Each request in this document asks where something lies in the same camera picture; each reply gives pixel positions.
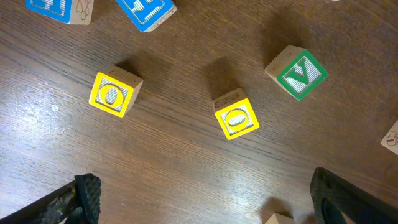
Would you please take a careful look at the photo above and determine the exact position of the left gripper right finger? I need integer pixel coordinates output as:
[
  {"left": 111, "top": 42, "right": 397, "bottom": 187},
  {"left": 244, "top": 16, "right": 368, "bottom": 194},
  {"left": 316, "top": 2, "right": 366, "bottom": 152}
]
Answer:
[{"left": 310, "top": 167, "right": 397, "bottom": 224}]

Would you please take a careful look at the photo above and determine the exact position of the blue H block left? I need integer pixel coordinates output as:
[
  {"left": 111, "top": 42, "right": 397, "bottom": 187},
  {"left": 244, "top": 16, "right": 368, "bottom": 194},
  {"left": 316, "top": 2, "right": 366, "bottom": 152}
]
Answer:
[{"left": 25, "top": 0, "right": 94, "bottom": 25}]

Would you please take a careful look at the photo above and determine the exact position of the green V block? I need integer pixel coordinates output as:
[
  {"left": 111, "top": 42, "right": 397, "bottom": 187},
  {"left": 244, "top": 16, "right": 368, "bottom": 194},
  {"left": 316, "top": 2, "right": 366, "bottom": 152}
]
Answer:
[{"left": 265, "top": 45, "right": 328, "bottom": 101}]

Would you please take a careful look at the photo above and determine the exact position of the red I block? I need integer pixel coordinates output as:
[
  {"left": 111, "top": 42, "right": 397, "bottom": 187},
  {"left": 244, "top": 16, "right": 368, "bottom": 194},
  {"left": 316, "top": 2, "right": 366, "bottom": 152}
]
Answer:
[{"left": 381, "top": 121, "right": 398, "bottom": 155}]

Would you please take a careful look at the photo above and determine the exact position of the yellow o block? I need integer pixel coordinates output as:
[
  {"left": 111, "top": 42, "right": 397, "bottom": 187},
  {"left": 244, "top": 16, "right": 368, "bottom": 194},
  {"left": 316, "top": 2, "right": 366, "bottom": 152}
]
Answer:
[
  {"left": 88, "top": 66, "right": 143, "bottom": 118},
  {"left": 212, "top": 88, "right": 259, "bottom": 140}
]

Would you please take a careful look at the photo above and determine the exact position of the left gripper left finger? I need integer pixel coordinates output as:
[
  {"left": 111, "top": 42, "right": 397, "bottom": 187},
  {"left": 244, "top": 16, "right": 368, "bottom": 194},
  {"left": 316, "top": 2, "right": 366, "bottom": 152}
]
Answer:
[{"left": 1, "top": 173, "right": 101, "bottom": 224}]

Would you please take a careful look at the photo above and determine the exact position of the yellow O block far left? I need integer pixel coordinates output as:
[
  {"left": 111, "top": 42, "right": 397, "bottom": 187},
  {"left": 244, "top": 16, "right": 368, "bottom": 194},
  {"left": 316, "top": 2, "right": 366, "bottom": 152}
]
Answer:
[{"left": 88, "top": 66, "right": 143, "bottom": 118}]

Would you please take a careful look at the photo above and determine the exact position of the blue H block tilted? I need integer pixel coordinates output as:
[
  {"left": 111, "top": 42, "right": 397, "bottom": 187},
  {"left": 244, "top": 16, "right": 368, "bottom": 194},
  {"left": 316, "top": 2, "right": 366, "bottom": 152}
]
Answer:
[{"left": 116, "top": 0, "right": 177, "bottom": 32}]

